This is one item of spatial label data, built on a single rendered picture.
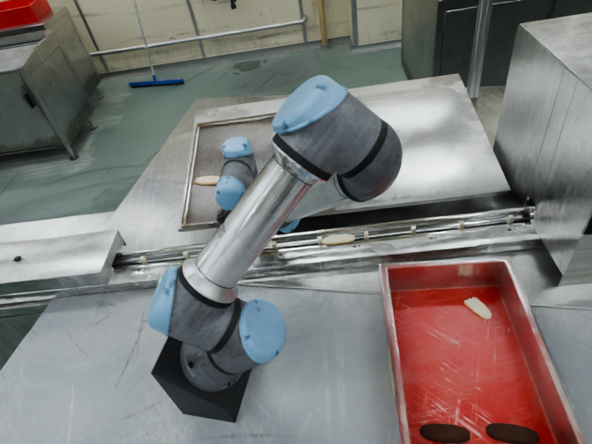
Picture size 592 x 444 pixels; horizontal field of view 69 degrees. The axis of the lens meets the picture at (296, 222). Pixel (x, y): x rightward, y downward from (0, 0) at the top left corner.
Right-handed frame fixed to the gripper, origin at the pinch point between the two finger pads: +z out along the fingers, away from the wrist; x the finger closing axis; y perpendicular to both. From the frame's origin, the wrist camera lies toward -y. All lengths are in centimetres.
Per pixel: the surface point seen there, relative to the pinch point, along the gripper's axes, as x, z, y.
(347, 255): -7.6, 2.1, 26.8
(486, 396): -49, 6, 53
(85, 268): -7, -3, -51
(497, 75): 165, 42, 135
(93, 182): 171, 88, -156
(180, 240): 10.8, 6.4, -28.2
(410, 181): 18, -2, 50
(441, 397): -49, 6, 43
